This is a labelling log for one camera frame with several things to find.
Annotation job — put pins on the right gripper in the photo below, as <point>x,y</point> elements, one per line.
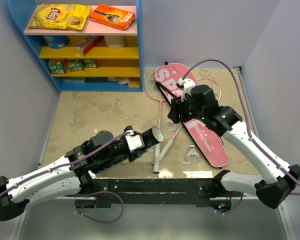
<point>177,108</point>

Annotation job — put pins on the pink badminton racket right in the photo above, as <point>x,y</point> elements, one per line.
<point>168,145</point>

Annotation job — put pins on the black shuttlecock tube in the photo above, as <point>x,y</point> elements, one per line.
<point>101,162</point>

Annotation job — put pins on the green carton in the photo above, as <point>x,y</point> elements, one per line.
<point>75,65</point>
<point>91,63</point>
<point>57,67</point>

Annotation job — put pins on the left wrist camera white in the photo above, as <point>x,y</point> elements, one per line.
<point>134,139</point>

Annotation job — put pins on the green carton right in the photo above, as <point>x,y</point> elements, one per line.
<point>91,63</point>

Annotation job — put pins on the green carton middle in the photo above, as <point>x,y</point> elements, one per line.
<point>75,65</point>

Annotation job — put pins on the yellow sponge bottom shelf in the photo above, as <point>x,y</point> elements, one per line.
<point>134,82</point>

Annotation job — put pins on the orange razor box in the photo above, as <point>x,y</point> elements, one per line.
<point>113,17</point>

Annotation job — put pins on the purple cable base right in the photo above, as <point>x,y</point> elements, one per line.
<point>226,207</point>

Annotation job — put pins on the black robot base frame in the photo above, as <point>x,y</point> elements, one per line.
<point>158,191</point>

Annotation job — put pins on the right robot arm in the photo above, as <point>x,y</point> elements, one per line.
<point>276,179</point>

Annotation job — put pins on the green carton left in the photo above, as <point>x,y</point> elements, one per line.
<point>57,67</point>

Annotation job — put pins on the yellow Lays chips bag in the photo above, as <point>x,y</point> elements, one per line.
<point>60,16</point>

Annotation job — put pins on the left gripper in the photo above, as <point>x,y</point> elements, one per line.
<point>132,156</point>

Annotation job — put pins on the red foil snack box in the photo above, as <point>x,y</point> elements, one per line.
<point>85,45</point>

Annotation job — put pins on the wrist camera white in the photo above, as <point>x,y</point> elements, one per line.
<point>134,139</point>
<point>186,85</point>

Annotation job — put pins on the crumpled white wrapper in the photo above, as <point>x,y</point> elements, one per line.
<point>119,80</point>

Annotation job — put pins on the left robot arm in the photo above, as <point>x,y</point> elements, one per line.
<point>70,174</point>

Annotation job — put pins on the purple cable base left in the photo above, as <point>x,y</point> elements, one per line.
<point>95,194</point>

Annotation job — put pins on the pink racket cover bag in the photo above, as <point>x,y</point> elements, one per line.
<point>208,143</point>

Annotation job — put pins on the blue shelf unit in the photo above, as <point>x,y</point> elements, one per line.
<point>124,62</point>

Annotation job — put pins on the purple cable base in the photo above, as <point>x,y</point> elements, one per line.
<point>95,194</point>
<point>226,207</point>

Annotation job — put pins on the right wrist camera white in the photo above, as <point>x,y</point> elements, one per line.
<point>186,85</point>

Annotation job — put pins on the cream paper cup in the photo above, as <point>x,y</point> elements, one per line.
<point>115,41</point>

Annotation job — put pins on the blue snack canister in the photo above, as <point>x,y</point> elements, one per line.
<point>56,41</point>

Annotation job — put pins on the white feather shuttlecock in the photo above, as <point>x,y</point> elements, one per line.
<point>192,155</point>
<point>170,125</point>

